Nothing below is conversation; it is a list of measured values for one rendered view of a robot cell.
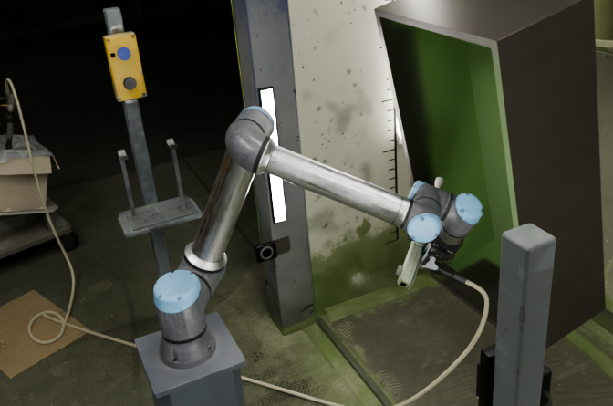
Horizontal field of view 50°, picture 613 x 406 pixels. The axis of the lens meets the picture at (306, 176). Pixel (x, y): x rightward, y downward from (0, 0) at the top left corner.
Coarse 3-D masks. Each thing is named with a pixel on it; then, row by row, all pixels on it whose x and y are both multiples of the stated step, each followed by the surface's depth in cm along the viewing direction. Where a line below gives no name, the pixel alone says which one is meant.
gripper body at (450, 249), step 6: (462, 240) 208; (432, 246) 211; (438, 246) 211; (444, 246) 211; (450, 246) 209; (456, 246) 208; (426, 252) 214; (432, 252) 212; (438, 252) 211; (444, 252) 210; (450, 252) 211; (456, 252) 210; (438, 258) 215; (444, 258) 212; (450, 258) 211; (444, 264) 214
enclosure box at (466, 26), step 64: (448, 0) 209; (512, 0) 194; (576, 0) 181; (448, 64) 244; (512, 64) 177; (576, 64) 189; (448, 128) 255; (512, 128) 186; (576, 128) 199; (448, 192) 268; (512, 192) 197; (576, 192) 209; (576, 256) 222; (576, 320) 236
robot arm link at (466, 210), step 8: (456, 200) 194; (464, 200) 194; (472, 200) 195; (456, 208) 193; (464, 208) 193; (472, 208) 193; (480, 208) 194; (448, 216) 195; (456, 216) 194; (464, 216) 192; (472, 216) 192; (480, 216) 194; (448, 224) 199; (456, 224) 196; (464, 224) 195; (472, 224) 195; (448, 232) 200; (456, 232) 198; (464, 232) 198
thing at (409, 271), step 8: (440, 184) 242; (416, 248) 222; (408, 256) 220; (416, 256) 220; (408, 264) 217; (416, 264) 218; (440, 264) 221; (400, 272) 217; (408, 272) 215; (416, 272) 217; (440, 272) 220; (448, 272) 220; (456, 272) 221; (400, 280) 214; (408, 280) 214; (456, 280) 221; (464, 280) 220; (408, 288) 216
